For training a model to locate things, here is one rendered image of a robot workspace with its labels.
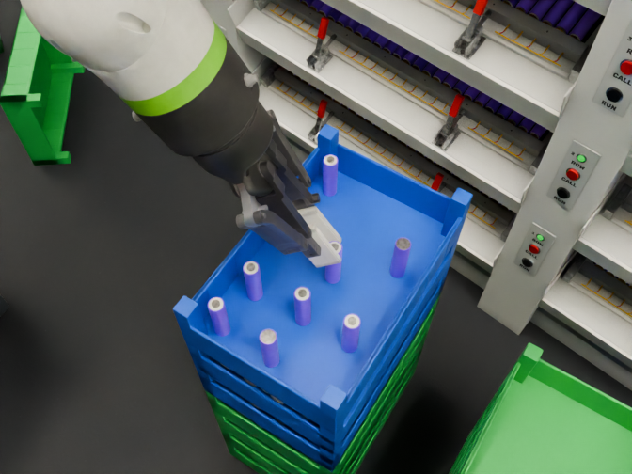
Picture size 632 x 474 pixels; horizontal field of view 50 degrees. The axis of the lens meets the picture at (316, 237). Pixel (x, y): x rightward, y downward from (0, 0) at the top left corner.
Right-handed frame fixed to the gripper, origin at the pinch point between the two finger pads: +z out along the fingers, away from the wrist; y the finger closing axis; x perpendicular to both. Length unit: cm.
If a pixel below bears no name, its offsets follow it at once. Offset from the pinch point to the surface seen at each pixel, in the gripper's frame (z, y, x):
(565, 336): 69, -15, 18
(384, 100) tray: 24.9, -41.8, -0.8
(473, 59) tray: 12.0, -31.7, 16.5
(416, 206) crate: 13.2, -10.7, 7.3
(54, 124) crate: 26, -64, -81
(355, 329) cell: 5.1, 8.9, 2.5
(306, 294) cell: 2.6, 5.2, -2.1
